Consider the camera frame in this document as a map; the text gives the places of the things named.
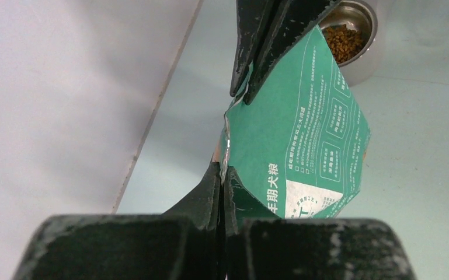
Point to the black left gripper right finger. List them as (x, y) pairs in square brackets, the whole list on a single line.
[(260, 245)]

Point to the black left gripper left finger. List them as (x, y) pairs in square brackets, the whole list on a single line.
[(180, 243)]

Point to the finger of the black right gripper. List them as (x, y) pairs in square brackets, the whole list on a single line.
[(290, 21), (252, 17)]

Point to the green pet food bag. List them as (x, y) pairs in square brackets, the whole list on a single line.
[(299, 147)]

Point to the brown kibble in near bowl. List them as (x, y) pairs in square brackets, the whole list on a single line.
[(344, 43)]

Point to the steel bowl near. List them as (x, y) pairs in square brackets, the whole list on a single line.
[(356, 15)]

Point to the white double bowl stand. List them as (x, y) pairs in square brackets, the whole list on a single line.
[(411, 44)]

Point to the aluminium frame rail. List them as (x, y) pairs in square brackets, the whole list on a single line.
[(155, 108)]

